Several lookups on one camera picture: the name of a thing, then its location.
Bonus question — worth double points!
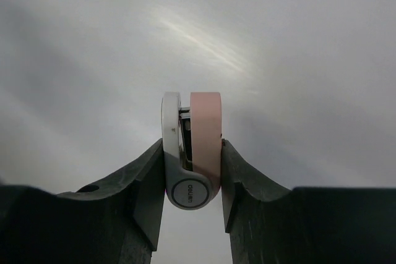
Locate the pink mini stapler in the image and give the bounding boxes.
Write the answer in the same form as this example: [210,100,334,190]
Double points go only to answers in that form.
[161,92,222,210]

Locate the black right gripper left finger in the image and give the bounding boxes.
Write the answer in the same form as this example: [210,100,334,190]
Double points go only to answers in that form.
[1,141,165,263]

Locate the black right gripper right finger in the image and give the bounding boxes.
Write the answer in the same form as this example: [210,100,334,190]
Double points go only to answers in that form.
[222,140,395,263]

